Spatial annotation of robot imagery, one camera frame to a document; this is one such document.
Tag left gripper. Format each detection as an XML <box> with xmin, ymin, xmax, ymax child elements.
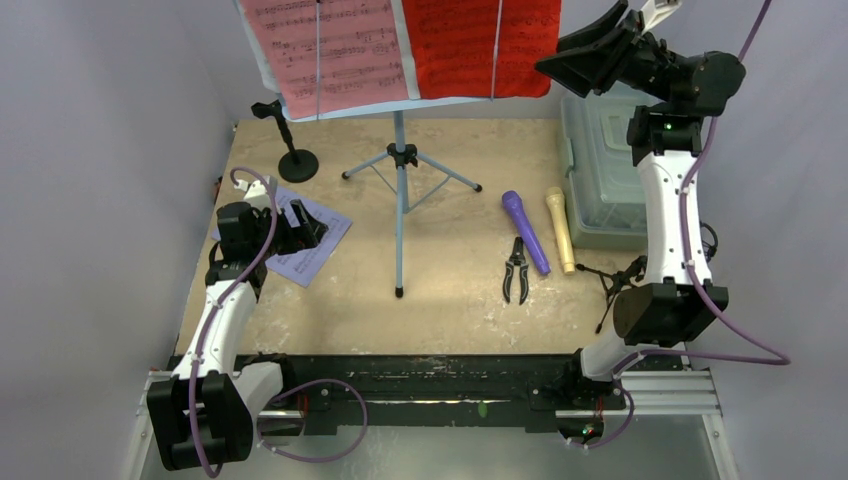
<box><xmin>250</xmin><ymin>199</ymin><xmax>325</xmax><ymax>260</ymax></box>

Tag purple sheet music page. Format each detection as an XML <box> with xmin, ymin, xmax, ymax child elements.
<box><xmin>204</xmin><ymin>187</ymin><xmax>352</xmax><ymax>291</ymax></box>

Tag black round base mic stand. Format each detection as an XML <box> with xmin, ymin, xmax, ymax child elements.
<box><xmin>251</xmin><ymin>100</ymin><xmax>319</xmax><ymax>183</ymax></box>

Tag light blue music stand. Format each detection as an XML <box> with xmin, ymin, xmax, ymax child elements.
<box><xmin>231</xmin><ymin>0</ymin><xmax>551</xmax><ymax>299</ymax></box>

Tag cream microphone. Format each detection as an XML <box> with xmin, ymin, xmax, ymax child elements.
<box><xmin>545</xmin><ymin>187</ymin><xmax>576</xmax><ymax>275</ymax></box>

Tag purple microphone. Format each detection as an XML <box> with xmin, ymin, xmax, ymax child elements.
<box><xmin>501</xmin><ymin>190</ymin><xmax>551</xmax><ymax>275</ymax></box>

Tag black shock mount tripod stand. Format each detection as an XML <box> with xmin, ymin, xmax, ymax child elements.
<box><xmin>576</xmin><ymin>255</ymin><xmax>648</xmax><ymax>335</ymax></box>

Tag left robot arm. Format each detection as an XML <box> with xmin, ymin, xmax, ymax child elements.
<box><xmin>146</xmin><ymin>199</ymin><xmax>328</xmax><ymax>471</ymax></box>

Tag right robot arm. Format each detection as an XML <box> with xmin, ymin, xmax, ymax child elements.
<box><xmin>536</xmin><ymin>1</ymin><xmax>746</xmax><ymax>407</ymax></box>

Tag red sheet music page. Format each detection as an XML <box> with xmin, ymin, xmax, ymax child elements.
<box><xmin>402</xmin><ymin>0</ymin><xmax>562</xmax><ymax>100</ymax></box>

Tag clear plastic storage box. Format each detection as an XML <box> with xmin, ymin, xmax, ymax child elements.
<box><xmin>557</xmin><ymin>87</ymin><xmax>653</xmax><ymax>251</ymax></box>

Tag pink sheet music page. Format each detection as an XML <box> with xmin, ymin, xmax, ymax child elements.
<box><xmin>239</xmin><ymin>1</ymin><xmax>409</xmax><ymax>120</ymax></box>

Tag black pruning shears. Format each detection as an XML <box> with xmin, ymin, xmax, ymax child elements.
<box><xmin>502</xmin><ymin>237</ymin><xmax>530</xmax><ymax>305</ymax></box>

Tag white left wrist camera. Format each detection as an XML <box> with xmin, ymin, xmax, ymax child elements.
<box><xmin>236</xmin><ymin>175</ymin><xmax>278</xmax><ymax>211</ymax></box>

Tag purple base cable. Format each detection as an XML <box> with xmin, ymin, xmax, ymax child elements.
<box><xmin>255</xmin><ymin>378</ymin><xmax>370</xmax><ymax>465</ymax></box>

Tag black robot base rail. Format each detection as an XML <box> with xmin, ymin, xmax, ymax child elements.
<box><xmin>165</xmin><ymin>354</ymin><xmax>627</xmax><ymax>439</ymax></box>

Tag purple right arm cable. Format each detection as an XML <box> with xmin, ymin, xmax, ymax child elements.
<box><xmin>566</xmin><ymin>0</ymin><xmax>793</xmax><ymax>450</ymax></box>

